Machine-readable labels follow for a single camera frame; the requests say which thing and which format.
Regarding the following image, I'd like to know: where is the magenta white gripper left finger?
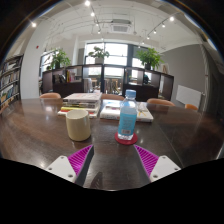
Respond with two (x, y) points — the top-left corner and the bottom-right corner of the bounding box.
(46, 145), (94, 186)

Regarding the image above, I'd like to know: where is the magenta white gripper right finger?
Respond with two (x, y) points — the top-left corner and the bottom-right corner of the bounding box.
(134, 145), (180, 182)

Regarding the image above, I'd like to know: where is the clear water bottle blue label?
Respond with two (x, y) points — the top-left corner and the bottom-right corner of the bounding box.
(118, 89), (137, 140)

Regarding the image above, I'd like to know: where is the red round coaster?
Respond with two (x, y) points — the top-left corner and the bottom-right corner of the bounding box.
(115, 132), (138, 145)

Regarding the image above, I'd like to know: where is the cream ceramic cup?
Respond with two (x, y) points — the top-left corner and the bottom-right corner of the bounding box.
(66, 109), (91, 141)

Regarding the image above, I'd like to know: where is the orange chair centre right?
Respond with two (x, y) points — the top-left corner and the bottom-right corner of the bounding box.
(147, 98), (175, 106)

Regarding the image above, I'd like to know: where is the orange chair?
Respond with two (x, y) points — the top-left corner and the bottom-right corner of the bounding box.
(101, 93), (124, 101)
(147, 98), (175, 106)
(185, 104), (198, 111)
(40, 92), (61, 99)

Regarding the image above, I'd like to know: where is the orange chair far right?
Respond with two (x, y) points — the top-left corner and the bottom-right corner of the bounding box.
(185, 104), (198, 111)

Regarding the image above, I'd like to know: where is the stack of books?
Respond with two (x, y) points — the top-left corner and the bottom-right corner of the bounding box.
(58, 92), (102, 118)

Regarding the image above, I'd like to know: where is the large flat white book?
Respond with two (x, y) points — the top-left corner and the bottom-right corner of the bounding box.
(100, 101), (153, 122)

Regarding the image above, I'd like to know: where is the orange chair far left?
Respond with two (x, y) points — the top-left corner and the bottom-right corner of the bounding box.
(40, 92), (61, 99)

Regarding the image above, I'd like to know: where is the orange chair centre left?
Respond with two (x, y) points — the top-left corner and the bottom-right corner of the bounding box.
(101, 93), (124, 101)

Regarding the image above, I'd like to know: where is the dark wooden shelf unit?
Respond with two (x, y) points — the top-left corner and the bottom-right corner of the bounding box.
(42, 64), (174, 101)

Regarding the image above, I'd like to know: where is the right potted green plant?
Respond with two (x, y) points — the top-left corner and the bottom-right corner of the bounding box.
(136, 48), (163, 69)

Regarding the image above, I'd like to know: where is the potted green plant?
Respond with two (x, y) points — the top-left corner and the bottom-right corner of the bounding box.
(51, 49), (71, 69)
(136, 48), (163, 69)
(88, 46), (110, 64)

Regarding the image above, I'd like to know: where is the left potted green plant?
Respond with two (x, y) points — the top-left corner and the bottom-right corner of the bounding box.
(51, 49), (71, 69)

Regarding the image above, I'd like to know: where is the middle potted green plant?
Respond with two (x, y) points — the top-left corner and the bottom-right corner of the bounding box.
(88, 46), (110, 64)

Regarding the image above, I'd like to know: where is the ceiling air conditioner unit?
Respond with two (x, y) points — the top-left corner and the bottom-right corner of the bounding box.
(109, 19), (132, 33)

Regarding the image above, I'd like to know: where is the white board against wall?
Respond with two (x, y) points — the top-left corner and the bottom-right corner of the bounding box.
(176, 85), (202, 107)

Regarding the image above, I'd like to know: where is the left wall bookshelf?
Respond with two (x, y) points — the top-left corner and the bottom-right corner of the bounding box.
(0, 54), (23, 114)

